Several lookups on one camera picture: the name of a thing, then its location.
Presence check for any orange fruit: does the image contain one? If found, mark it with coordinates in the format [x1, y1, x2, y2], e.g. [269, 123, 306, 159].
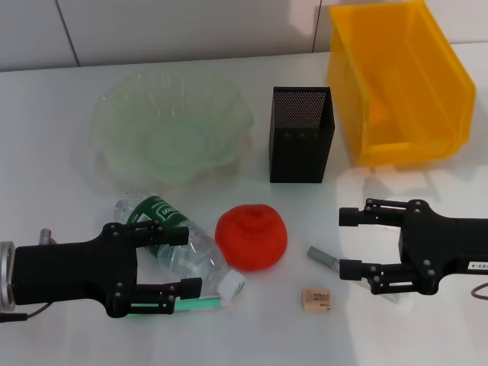
[214, 204, 289, 272]

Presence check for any clear green glass fruit plate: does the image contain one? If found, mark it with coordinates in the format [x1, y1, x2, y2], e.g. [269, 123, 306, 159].
[89, 72, 255, 188]

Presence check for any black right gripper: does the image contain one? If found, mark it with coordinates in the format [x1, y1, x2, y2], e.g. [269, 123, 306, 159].
[338, 197, 488, 297]

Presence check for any small beige eraser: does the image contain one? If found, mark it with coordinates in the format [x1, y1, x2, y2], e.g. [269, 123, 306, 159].
[300, 288, 332, 314]

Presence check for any grey pen clear cap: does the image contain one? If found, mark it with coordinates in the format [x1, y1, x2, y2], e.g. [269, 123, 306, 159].
[307, 246, 415, 310]

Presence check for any left gripper cable with plug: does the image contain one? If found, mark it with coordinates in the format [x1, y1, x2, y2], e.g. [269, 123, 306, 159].
[0, 227, 56, 324]

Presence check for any black mesh pen holder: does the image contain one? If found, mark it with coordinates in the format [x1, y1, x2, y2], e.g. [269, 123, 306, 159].
[268, 86, 336, 184]

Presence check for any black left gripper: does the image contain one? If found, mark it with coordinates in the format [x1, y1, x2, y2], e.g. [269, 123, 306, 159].
[13, 220, 203, 319]

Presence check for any clear water bottle green label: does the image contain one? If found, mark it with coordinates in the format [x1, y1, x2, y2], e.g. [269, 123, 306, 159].
[113, 187, 247, 300]

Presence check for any green pen white cap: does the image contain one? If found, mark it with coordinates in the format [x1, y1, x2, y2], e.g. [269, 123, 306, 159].
[127, 296, 233, 317]

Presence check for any gripper cable with plug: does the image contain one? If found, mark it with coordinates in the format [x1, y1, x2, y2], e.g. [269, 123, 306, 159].
[470, 281, 488, 301]
[0, 227, 56, 324]

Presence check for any yellow plastic bin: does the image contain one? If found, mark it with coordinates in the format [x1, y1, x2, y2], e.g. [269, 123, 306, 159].
[327, 0, 477, 167]

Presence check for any right gripper cable with plug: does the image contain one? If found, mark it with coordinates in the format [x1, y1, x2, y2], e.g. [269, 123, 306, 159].
[470, 281, 488, 301]

